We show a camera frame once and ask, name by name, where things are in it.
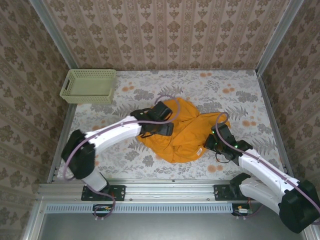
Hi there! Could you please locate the orange t-shirt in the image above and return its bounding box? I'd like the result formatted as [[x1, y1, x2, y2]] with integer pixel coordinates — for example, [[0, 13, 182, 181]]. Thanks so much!
[[136, 97, 231, 165]]

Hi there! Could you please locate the floral tablecloth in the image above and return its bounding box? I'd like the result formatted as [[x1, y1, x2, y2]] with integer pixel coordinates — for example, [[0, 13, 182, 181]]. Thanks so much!
[[57, 69, 288, 181]]

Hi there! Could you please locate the black connector board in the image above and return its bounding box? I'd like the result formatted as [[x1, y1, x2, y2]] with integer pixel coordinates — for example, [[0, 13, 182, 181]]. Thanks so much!
[[231, 203, 252, 217], [92, 203, 114, 218]]

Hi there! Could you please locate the pale green plastic basket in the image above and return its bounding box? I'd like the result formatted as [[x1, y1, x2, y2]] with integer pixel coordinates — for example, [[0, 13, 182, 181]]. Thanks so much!
[[59, 69, 118, 105]]

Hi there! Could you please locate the grey metal sheet panel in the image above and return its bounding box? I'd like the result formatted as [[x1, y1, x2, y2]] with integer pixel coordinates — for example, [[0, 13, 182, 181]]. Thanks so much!
[[37, 212, 308, 240]]

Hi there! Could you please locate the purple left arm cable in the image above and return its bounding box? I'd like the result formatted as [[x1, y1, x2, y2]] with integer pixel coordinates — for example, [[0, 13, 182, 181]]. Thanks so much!
[[62, 94, 182, 221]]

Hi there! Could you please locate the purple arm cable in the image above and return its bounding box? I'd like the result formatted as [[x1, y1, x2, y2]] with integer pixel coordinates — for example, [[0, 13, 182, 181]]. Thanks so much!
[[62, 94, 182, 221], [214, 111, 320, 220]]

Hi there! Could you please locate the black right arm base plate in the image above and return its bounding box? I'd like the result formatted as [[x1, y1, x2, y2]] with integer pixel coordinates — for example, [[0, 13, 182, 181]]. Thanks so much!
[[213, 184, 261, 202]]

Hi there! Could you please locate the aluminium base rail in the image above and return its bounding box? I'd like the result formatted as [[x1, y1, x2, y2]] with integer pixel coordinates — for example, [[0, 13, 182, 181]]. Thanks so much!
[[36, 178, 261, 202]]

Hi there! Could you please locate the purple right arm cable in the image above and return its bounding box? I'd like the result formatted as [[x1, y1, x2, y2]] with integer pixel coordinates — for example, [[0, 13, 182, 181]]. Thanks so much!
[[214, 111, 320, 220]]

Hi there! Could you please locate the aluminium table side rail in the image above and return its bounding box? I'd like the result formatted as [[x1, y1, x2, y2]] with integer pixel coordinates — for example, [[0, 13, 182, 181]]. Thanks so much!
[[257, 71, 296, 182], [47, 103, 77, 183]]

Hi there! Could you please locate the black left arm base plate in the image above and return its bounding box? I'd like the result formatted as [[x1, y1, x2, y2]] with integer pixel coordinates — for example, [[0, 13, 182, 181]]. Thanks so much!
[[81, 184, 126, 202]]

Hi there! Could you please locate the slotted grey cable duct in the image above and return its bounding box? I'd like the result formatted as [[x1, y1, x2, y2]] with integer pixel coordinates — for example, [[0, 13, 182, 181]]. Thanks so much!
[[44, 202, 235, 214]]

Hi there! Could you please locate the aluminium frame post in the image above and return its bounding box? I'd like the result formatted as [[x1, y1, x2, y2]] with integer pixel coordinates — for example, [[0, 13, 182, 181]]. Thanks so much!
[[256, 0, 305, 76], [29, 0, 78, 70]]

